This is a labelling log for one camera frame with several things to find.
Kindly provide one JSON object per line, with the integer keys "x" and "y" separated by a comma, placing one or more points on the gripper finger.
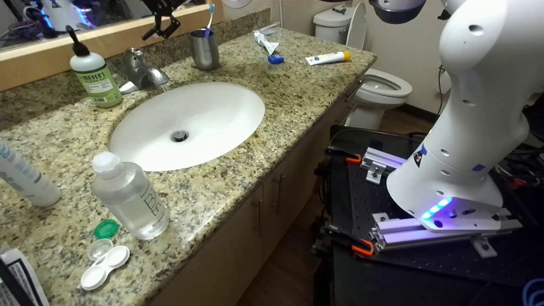
{"x": 149, "y": 33}
{"x": 175, "y": 25}

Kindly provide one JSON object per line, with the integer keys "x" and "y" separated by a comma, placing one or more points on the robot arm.
{"x": 476, "y": 127}

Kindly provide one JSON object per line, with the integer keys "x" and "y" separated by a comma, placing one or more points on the blue and white toothbrush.
{"x": 209, "y": 19}

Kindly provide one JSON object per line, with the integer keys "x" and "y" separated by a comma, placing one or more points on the grey metal cup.
{"x": 204, "y": 51}

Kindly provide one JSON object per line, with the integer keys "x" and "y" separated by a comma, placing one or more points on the chrome faucet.
{"x": 140, "y": 72}

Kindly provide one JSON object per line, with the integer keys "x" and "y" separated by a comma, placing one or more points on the soap bottle with black pump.
{"x": 95, "y": 80}

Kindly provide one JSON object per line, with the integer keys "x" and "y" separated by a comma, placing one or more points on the white oval sink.
{"x": 191, "y": 110}

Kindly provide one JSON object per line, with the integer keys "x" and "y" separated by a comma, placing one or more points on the white toothpaste tube blue cap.
{"x": 265, "y": 42}

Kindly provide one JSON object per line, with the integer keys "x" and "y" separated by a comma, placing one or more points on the white tube with yellow cap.
{"x": 327, "y": 58}

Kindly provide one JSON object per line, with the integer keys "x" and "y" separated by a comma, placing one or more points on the clear bottle with white cap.
{"x": 131, "y": 199}

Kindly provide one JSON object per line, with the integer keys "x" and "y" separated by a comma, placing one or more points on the white and grey bottle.
{"x": 25, "y": 180}

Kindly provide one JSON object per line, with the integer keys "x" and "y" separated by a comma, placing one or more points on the green round cap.
{"x": 106, "y": 229}

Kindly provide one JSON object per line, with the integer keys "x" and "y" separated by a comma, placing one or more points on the cabinet door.
{"x": 293, "y": 191}
{"x": 212, "y": 263}

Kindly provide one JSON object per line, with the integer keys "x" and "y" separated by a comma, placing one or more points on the white toilet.
{"x": 378, "y": 91}

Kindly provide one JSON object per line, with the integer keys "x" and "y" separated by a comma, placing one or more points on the orange and black clamp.
{"x": 346, "y": 155}
{"x": 352, "y": 242}

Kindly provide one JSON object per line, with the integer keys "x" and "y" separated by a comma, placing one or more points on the clear round cap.
{"x": 99, "y": 248}

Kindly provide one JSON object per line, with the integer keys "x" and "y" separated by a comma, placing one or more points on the white contact lens case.
{"x": 106, "y": 267}

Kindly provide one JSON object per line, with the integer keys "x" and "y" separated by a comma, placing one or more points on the white printed packet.
{"x": 21, "y": 280}

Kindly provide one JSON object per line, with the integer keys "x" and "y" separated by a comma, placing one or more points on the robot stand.
{"x": 382, "y": 272}

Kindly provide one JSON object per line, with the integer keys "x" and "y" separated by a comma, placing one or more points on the mirror with wooden frame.
{"x": 55, "y": 46}

